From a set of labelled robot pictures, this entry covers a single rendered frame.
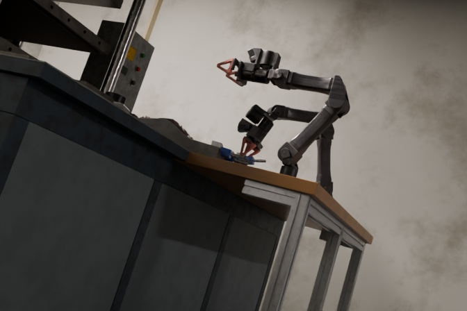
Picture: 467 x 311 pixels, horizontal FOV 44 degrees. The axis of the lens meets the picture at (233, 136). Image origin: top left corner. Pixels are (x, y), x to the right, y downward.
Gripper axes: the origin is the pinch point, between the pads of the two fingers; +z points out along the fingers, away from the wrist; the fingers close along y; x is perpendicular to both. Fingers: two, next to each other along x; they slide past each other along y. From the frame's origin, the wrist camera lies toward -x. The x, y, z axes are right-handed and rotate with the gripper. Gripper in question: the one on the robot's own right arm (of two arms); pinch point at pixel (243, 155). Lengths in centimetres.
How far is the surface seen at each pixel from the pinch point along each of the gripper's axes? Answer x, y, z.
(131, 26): -83, 14, -22
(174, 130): -3, 58, 14
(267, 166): -43, -150, -25
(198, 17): -167, -148, -97
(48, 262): 16, 102, 65
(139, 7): -86, 14, -32
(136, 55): -91, -14, -16
